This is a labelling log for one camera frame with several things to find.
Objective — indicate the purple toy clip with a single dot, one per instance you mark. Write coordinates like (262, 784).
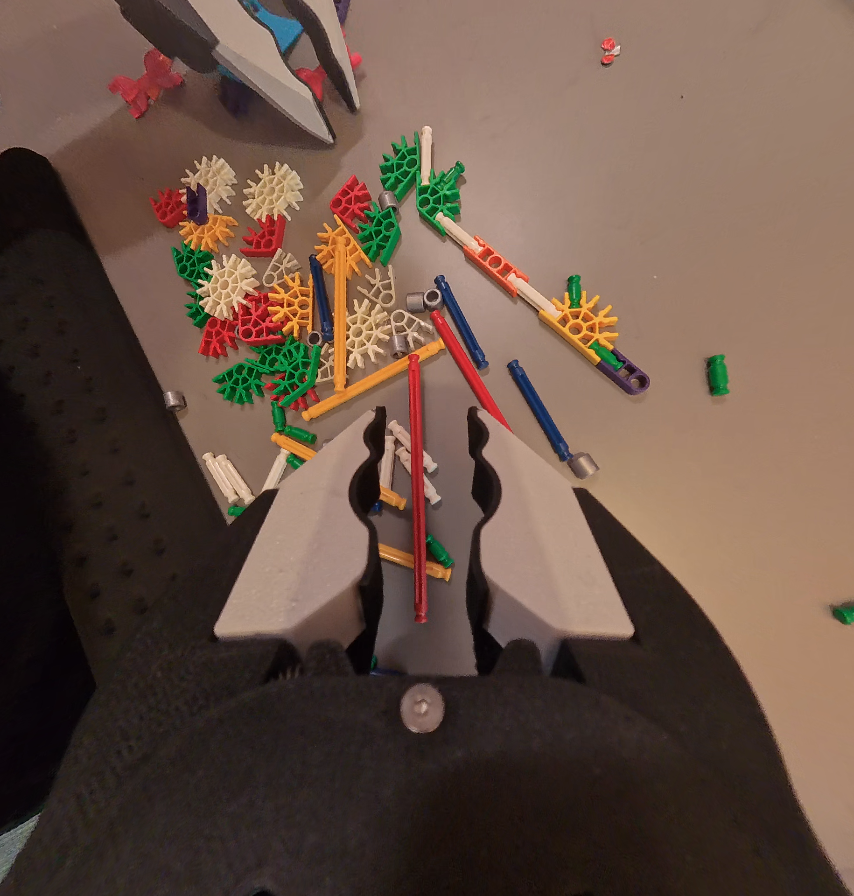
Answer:
(197, 203)
(626, 378)
(238, 98)

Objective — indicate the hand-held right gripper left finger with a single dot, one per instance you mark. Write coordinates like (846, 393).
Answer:
(294, 560)

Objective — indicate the red toy spool piece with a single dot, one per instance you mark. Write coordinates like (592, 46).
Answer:
(147, 80)
(311, 80)

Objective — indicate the heap of mixed toy rods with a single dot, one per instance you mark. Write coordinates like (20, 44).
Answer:
(417, 490)

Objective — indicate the grey toy spacer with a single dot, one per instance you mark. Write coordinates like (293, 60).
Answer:
(583, 464)
(175, 400)
(387, 199)

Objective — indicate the pile of colourful toy connectors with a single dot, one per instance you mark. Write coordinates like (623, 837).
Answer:
(273, 192)

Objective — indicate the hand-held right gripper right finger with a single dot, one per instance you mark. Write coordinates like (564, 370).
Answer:
(553, 560)

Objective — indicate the black mesh chair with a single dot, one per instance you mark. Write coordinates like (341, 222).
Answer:
(119, 420)

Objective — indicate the orange toy brick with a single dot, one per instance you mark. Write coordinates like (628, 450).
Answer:
(495, 266)

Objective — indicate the cyan toy panel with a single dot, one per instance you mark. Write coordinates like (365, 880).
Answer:
(276, 28)

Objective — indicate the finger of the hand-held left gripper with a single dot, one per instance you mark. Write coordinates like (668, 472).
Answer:
(332, 42)
(259, 63)

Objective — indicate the red long toy rod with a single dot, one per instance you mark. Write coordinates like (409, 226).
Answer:
(469, 367)

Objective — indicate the red and white small bit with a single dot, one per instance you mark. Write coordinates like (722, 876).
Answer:
(609, 50)

